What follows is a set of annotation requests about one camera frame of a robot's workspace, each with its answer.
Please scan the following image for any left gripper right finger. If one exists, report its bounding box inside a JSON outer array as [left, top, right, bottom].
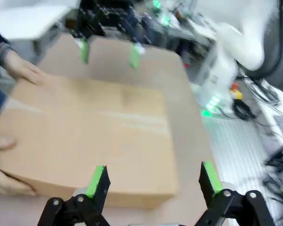
[[195, 161, 275, 226]]

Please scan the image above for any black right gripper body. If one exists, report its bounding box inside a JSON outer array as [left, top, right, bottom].
[[76, 0, 154, 45]]

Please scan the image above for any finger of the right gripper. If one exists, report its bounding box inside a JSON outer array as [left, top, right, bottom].
[[75, 36, 90, 65], [128, 42, 143, 69]]

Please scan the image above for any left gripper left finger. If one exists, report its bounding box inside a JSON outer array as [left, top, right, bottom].
[[36, 164, 113, 226]]

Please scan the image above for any brown cardboard box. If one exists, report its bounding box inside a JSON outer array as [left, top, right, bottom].
[[0, 75, 180, 210]]

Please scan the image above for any person's left hand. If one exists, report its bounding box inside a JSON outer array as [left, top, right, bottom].
[[4, 50, 48, 86]]

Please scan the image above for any person's right hand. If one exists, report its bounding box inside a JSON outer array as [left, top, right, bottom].
[[0, 135, 36, 196]]

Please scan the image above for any control equipment with green lights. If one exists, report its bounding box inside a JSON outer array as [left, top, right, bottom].
[[142, 0, 217, 48]]

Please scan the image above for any white table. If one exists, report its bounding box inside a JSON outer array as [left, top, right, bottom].
[[0, 6, 70, 47]]

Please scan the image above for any yellow emergency stop button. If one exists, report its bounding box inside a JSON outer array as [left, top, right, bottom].
[[229, 82, 244, 101]]

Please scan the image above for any black cable clutter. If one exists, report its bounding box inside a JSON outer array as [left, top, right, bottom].
[[264, 138, 283, 170]]

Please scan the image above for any black coiled cable bundle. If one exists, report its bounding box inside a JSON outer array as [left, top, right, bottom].
[[233, 98, 256, 122]]

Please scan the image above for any black right arm cable sleeve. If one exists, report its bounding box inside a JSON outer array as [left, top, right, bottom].
[[249, 0, 283, 80]]

